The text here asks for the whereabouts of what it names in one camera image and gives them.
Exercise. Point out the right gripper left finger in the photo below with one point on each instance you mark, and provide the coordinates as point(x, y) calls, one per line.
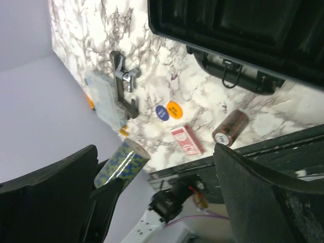
point(49, 204)

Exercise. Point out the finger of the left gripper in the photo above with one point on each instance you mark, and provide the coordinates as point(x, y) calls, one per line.
point(99, 202)

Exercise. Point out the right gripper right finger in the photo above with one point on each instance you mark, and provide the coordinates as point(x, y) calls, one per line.
point(265, 205)

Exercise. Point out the blue poker chip stack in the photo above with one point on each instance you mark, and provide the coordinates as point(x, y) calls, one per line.
point(125, 164)

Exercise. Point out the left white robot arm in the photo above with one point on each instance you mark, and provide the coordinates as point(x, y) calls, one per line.
point(165, 204)

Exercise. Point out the black poker set case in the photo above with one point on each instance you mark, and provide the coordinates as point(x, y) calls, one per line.
point(255, 45)

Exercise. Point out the grey metal clamp bar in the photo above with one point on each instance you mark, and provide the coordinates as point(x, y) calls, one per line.
point(130, 109)

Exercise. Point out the red playing card deck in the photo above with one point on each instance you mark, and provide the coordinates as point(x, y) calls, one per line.
point(187, 141)

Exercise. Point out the orange tool at left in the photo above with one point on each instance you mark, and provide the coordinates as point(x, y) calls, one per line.
point(90, 103)

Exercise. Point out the clear plastic parts box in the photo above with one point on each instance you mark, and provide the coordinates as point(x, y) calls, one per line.
point(101, 89)

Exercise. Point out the blue small blind button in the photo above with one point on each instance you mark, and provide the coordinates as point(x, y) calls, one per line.
point(162, 113)

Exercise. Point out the orange big blind button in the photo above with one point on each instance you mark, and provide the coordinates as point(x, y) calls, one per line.
point(174, 110)

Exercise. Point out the chrome faucet tap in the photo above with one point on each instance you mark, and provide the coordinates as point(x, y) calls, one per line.
point(127, 76)

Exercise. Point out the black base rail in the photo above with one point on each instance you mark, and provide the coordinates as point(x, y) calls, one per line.
point(298, 155)

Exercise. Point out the yellow handled pliers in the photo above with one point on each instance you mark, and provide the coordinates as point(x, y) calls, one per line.
point(123, 131)

